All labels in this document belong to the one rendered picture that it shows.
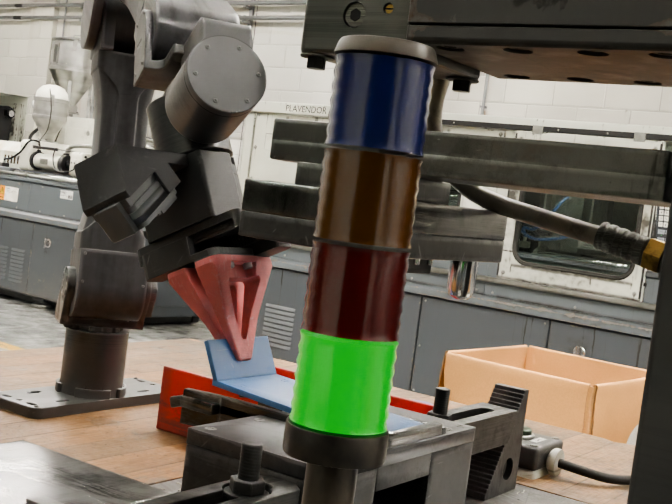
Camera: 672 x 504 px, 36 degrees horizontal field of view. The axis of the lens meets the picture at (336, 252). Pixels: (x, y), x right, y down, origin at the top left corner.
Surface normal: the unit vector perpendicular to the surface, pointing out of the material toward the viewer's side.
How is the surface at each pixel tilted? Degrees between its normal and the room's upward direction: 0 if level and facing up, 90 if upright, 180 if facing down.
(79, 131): 90
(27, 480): 0
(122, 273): 83
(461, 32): 90
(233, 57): 69
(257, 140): 90
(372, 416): 76
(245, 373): 64
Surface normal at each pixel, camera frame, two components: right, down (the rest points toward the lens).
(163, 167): 0.79, -0.30
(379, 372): 0.62, -0.12
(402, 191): 0.56, 0.36
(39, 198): -0.59, -0.04
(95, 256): 0.39, -0.03
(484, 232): 0.83, 0.14
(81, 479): 0.13, -0.99
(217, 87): 0.40, -0.27
